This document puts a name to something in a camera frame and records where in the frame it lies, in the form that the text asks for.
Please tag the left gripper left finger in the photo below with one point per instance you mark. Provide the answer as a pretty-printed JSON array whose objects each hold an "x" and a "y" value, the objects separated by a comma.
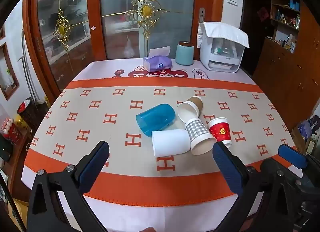
[{"x": 46, "y": 212}]

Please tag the blue translucent plastic cup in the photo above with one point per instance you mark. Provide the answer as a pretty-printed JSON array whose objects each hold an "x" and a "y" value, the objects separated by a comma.
[{"x": 157, "y": 118}]

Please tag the orange H pattern tablecloth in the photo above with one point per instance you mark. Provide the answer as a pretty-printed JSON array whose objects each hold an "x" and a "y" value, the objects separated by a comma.
[{"x": 134, "y": 189}]

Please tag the wooden shelf cabinet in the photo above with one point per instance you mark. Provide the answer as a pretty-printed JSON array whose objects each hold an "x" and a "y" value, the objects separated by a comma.
[{"x": 288, "y": 67}]

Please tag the grey checked paper cup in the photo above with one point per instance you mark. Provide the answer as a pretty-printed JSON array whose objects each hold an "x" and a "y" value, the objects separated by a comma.
[{"x": 201, "y": 140}]

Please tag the wooden glass door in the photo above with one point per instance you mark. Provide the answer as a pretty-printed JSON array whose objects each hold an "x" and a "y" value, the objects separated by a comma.
[{"x": 65, "y": 36}]

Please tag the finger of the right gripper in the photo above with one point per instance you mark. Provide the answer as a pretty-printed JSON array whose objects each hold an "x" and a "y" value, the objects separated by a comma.
[{"x": 292, "y": 156}]

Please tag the white cloth on appliance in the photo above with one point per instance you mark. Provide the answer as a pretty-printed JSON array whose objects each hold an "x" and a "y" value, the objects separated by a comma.
[{"x": 221, "y": 30}]

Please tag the brown sleeve paper cup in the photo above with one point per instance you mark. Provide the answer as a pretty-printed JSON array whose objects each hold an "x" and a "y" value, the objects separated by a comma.
[{"x": 190, "y": 109}]

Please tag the red paper cup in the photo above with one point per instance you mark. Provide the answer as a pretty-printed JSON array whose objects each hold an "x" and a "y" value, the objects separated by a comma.
[{"x": 219, "y": 128}]

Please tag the white countertop appliance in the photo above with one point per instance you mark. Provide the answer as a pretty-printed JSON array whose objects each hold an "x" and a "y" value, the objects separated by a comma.
[{"x": 220, "y": 54}]

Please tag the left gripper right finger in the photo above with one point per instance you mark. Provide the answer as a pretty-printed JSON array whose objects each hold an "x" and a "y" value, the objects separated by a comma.
[{"x": 246, "y": 185}]

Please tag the light blue canister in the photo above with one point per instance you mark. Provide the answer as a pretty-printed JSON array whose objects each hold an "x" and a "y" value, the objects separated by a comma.
[{"x": 184, "y": 53}]

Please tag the black trash bin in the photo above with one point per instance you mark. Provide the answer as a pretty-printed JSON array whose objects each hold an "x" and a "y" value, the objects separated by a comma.
[{"x": 32, "y": 112}]

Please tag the purple tissue pack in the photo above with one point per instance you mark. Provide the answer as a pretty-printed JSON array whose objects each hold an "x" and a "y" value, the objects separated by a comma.
[{"x": 158, "y": 59}]

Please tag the white plastic cup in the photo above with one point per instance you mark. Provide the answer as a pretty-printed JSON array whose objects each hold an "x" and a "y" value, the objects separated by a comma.
[{"x": 170, "y": 142}]

